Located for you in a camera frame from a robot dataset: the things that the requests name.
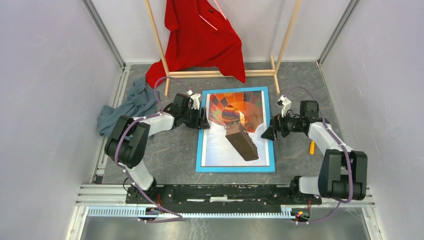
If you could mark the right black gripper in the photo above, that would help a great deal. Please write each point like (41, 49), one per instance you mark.
(276, 125)

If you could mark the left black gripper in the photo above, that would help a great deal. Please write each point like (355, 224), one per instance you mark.
(200, 123)

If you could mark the blue picture frame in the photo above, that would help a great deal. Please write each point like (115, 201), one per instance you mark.
(232, 169)

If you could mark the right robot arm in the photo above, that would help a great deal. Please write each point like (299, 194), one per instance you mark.
(343, 171)

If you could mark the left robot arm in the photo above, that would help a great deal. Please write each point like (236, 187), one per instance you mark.
(127, 142)

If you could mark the hot air balloon photo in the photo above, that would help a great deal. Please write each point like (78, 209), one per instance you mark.
(236, 139)

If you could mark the wooden clothes rack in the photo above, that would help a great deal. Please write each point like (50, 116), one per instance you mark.
(272, 72)

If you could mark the grey-blue cloth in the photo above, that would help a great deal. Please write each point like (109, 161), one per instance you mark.
(139, 102)

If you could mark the red shirt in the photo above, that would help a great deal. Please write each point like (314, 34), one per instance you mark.
(191, 44)

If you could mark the pink clothes hanger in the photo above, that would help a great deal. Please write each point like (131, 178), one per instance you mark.
(210, 16)

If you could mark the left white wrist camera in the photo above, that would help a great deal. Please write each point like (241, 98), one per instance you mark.
(195, 100)

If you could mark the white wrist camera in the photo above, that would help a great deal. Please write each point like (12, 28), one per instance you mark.
(195, 100)
(285, 104)

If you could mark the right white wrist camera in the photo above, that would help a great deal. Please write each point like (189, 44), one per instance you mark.
(285, 104)

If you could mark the yellow handled screwdriver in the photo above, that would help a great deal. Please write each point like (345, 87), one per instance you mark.
(312, 148)

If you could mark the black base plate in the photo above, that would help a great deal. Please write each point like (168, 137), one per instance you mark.
(228, 198)

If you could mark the white cable duct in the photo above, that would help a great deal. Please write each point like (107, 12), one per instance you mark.
(147, 213)

